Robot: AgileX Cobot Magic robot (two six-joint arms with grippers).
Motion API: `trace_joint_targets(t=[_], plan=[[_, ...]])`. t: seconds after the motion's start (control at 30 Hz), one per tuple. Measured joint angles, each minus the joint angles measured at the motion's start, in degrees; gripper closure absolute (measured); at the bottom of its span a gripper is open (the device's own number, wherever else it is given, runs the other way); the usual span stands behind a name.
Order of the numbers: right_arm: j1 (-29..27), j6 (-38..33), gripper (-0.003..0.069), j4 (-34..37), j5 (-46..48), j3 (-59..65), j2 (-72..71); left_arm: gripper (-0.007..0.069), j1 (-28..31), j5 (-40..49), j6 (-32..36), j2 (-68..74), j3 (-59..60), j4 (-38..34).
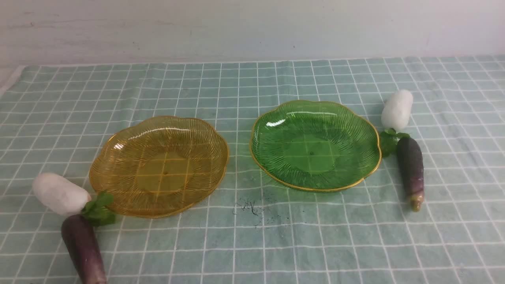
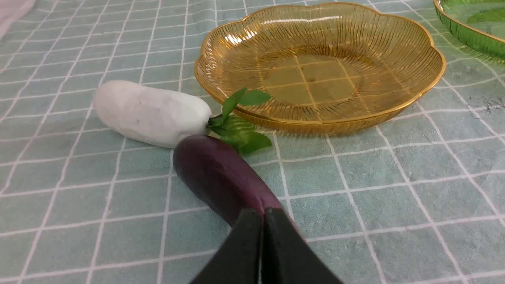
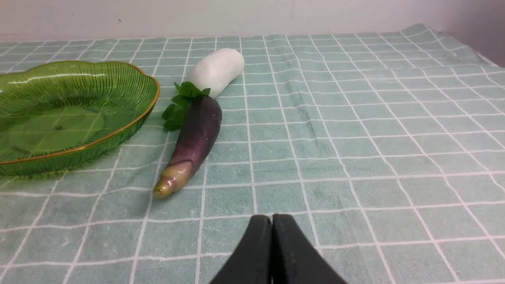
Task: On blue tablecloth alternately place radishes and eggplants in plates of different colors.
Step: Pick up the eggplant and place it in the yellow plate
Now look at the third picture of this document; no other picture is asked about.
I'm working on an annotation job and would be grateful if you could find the green checkered tablecloth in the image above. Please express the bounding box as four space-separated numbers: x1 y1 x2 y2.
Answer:
1 24 505 284

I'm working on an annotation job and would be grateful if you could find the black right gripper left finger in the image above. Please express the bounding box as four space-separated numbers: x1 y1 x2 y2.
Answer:
210 215 272 284

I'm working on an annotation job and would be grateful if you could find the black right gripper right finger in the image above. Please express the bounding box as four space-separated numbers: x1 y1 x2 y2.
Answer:
272 214 346 284

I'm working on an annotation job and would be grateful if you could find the green glass plate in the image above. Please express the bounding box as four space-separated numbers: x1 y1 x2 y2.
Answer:
0 60 161 176

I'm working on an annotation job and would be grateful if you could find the purple eggplant yellowish tip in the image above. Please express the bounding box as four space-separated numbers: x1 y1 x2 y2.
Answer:
153 96 222 198

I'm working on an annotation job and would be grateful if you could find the white radish with leaves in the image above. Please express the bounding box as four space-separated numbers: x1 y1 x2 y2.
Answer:
162 48 245 132

